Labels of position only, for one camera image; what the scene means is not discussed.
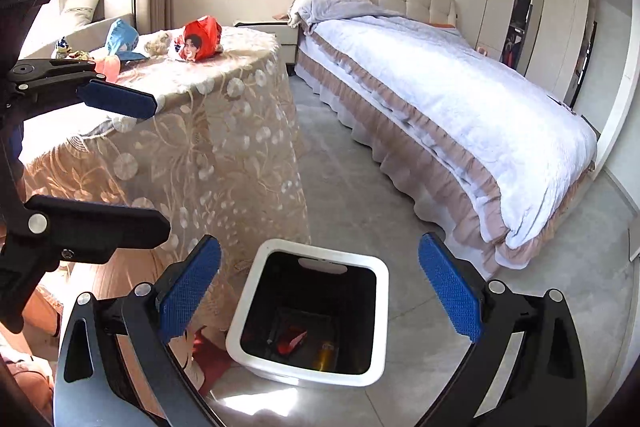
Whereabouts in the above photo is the orange red wrapper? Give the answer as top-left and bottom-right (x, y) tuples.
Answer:
(94, 54), (120, 83)

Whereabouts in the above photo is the blue plastic bag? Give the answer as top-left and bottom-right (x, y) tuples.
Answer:
(105, 18), (146, 62)

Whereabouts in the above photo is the red snack bag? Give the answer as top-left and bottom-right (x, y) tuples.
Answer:
(174, 15), (222, 62)

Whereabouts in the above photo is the floral wrapper ball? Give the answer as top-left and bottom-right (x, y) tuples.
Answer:
(143, 31), (172, 57)

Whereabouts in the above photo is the white square trash bin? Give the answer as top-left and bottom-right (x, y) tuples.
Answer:
(226, 239), (390, 388)

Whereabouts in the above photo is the beige window seat bench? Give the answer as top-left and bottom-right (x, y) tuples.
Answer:
(20, 13), (134, 60)

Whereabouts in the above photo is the beige cushion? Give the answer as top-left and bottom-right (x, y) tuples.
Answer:
(60, 0), (100, 29)

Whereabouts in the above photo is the beige embroidered tablecloth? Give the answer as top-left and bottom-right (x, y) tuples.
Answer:
(21, 27), (310, 343)

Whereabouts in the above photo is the grey bedside nightstand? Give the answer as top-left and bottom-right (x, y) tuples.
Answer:
(233, 20), (298, 68)

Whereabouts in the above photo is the grey upholstered bed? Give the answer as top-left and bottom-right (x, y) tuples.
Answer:
(293, 0), (598, 274)

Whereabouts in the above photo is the beige wardrobe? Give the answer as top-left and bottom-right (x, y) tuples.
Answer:
(475, 0), (591, 104)

